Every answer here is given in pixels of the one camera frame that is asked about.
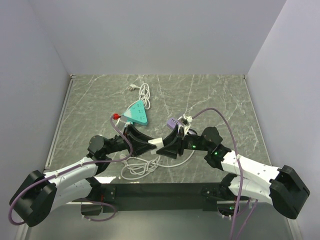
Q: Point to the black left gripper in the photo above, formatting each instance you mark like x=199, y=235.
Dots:
x=139, y=148

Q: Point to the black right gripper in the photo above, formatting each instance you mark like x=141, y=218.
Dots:
x=171, y=149

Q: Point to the white square charger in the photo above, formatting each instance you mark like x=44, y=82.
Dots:
x=158, y=142

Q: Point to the purple power strip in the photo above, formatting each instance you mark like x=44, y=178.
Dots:
x=172, y=122

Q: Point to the teal triangular power strip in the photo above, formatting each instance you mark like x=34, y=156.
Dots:
x=137, y=114

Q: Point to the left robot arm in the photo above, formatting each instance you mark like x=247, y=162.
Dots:
x=41, y=193

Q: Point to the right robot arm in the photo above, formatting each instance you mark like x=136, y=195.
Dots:
x=281, y=187

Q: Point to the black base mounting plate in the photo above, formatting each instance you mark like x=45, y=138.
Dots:
x=161, y=196

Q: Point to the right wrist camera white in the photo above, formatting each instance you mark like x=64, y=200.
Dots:
x=186, y=124

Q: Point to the aluminium left edge rail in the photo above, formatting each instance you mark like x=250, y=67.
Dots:
x=59, y=124

